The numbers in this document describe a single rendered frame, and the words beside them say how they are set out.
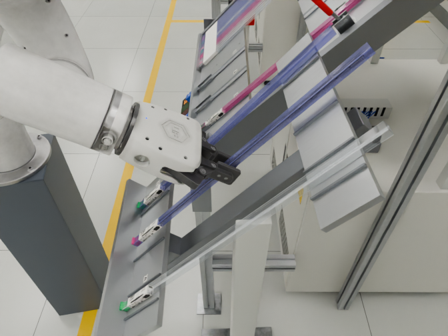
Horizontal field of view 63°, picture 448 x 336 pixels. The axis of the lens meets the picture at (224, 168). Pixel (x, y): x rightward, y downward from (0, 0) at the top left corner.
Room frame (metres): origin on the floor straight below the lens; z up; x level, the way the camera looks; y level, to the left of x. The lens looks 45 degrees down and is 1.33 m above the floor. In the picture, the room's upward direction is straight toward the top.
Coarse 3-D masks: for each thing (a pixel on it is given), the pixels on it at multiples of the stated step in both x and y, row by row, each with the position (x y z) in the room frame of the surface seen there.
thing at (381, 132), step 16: (384, 128) 0.28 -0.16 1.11; (352, 144) 0.28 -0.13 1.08; (368, 144) 0.27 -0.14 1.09; (336, 160) 0.28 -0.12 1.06; (352, 160) 0.27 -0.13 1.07; (304, 176) 0.28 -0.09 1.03; (320, 176) 0.27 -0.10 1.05; (288, 192) 0.28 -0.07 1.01; (304, 192) 0.27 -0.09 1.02; (272, 208) 0.27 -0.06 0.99; (240, 224) 0.28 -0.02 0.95; (256, 224) 0.27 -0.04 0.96; (224, 240) 0.27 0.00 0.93; (192, 256) 0.28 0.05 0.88; (208, 256) 0.27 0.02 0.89; (176, 272) 0.27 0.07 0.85; (160, 288) 0.26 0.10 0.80
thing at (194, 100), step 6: (198, 36) 1.28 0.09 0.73; (198, 42) 1.23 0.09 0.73; (198, 48) 1.18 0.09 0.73; (198, 54) 1.14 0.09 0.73; (198, 60) 1.10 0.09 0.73; (198, 66) 1.07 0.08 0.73; (198, 72) 1.03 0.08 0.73; (198, 78) 1.00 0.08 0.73; (192, 84) 0.96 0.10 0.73; (198, 84) 0.97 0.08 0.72; (192, 90) 0.92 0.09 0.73; (192, 96) 0.89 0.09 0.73; (198, 96) 0.91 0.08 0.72; (192, 102) 0.86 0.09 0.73; (198, 102) 0.88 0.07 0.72; (192, 108) 0.83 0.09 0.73; (192, 114) 0.80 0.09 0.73
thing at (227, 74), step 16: (240, 32) 1.06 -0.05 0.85; (224, 48) 1.06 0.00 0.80; (240, 48) 0.96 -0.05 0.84; (208, 64) 1.05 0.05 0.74; (224, 64) 0.95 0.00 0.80; (240, 64) 0.88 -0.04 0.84; (208, 80) 0.93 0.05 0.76; (224, 80) 0.87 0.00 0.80; (240, 80) 0.80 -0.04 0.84; (208, 96) 0.84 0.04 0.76; (224, 96) 0.79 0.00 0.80; (208, 112) 0.78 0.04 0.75; (208, 128) 0.71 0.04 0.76
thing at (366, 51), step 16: (368, 48) 0.38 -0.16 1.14; (352, 64) 0.38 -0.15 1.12; (336, 80) 0.38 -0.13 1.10; (304, 96) 0.39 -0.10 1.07; (320, 96) 0.38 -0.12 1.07; (288, 112) 0.39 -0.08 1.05; (272, 128) 0.38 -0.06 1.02; (256, 144) 0.38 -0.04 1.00; (240, 160) 0.38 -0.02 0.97; (192, 192) 0.38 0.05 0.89; (176, 208) 0.38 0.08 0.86; (160, 224) 0.37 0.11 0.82
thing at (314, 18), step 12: (300, 0) 0.92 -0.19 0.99; (324, 0) 0.83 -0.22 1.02; (336, 0) 0.79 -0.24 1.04; (348, 0) 0.75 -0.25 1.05; (372, 0) 0.69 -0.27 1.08; (312, 12) 0.82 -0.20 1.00; (348, 12) 0.71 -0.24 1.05; (360, 12) 0.68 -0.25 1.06; (312, 24) 0.78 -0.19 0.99; (336, 36) 0.67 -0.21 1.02
